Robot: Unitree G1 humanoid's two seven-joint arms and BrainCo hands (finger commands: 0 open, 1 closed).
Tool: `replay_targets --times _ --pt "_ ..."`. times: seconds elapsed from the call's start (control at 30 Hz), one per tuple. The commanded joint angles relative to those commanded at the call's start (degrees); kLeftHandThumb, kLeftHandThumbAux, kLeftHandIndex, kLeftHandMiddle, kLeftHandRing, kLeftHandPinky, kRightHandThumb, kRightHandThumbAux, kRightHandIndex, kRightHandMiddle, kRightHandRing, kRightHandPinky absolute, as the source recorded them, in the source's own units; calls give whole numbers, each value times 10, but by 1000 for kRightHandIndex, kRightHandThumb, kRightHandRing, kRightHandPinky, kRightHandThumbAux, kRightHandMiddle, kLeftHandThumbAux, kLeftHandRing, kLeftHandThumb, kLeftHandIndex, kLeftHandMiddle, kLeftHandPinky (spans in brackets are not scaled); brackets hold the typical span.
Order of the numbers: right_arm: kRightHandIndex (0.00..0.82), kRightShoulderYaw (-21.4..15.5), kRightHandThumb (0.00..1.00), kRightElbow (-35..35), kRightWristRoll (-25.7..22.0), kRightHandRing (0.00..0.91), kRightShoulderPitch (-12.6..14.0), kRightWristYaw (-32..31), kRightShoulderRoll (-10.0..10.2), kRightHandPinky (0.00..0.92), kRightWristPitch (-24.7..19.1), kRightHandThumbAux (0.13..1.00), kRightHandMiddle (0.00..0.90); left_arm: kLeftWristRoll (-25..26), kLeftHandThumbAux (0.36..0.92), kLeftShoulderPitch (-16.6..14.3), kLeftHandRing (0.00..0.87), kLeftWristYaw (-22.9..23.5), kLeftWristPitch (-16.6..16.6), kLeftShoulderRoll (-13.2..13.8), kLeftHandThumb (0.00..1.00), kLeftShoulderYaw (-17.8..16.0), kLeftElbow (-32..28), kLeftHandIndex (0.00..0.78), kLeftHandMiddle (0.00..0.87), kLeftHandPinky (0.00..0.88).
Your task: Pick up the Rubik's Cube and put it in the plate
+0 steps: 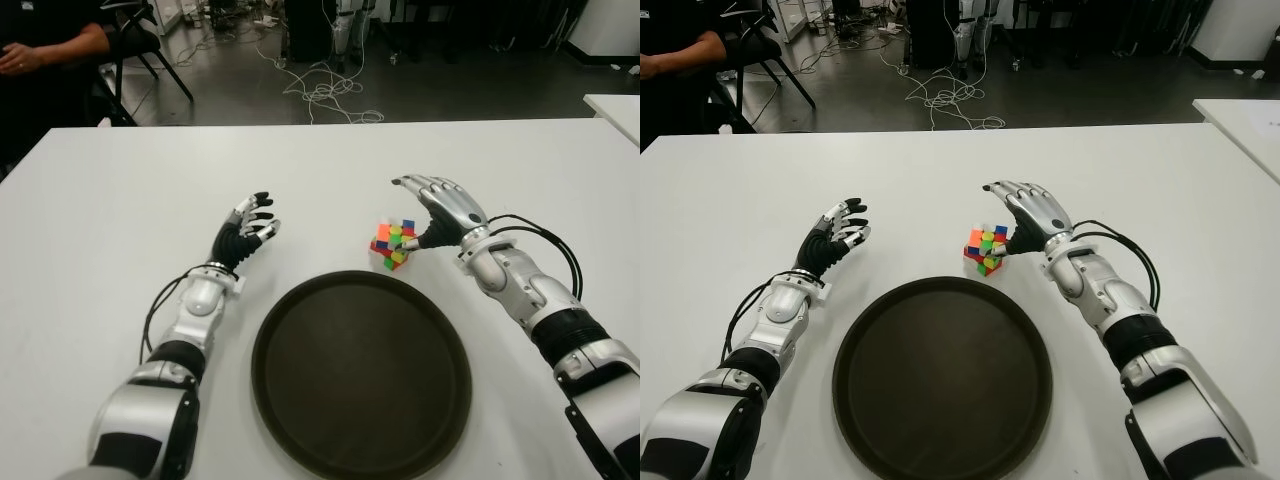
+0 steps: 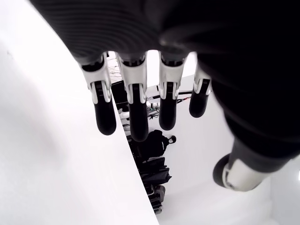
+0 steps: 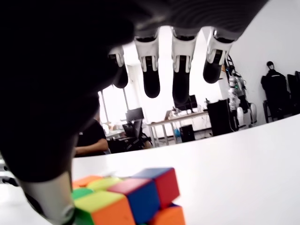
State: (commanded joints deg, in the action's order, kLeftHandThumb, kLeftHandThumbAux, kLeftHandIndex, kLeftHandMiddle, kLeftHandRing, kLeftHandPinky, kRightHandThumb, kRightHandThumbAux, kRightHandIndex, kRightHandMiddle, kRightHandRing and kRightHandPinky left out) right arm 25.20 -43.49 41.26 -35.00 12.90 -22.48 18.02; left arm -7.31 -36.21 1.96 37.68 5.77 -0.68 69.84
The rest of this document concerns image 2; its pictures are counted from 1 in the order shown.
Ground black folded bag pile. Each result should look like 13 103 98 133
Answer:
138 157 172 188

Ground black equipment case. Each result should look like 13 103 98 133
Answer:
111 81 129 111

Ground black backpack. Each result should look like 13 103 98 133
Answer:
127 130 177 162

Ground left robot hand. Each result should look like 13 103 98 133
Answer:
28 0 300 194

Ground black rod with red cable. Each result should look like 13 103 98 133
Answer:
175 92 195 104

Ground grey black shoes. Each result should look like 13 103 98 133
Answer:
146 184 166 215

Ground white humanoid robot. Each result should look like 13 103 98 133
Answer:
118 106 132 135

